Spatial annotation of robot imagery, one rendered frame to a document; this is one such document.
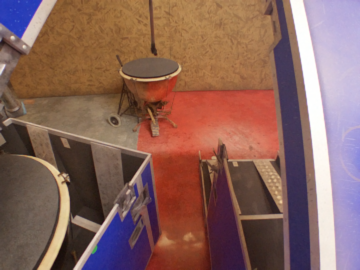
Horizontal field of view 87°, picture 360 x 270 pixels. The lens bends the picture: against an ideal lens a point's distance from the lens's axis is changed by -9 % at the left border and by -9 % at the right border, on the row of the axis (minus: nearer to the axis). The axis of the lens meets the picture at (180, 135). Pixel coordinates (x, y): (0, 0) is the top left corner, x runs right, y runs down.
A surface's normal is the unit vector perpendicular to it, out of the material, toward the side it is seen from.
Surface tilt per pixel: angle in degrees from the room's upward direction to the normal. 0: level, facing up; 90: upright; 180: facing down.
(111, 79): 90
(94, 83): 90
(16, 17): 90
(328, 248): 42
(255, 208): 2
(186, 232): 0
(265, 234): 0
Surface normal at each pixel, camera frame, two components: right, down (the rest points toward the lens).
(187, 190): 0.00, -0.79
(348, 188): 0.00, -0.18
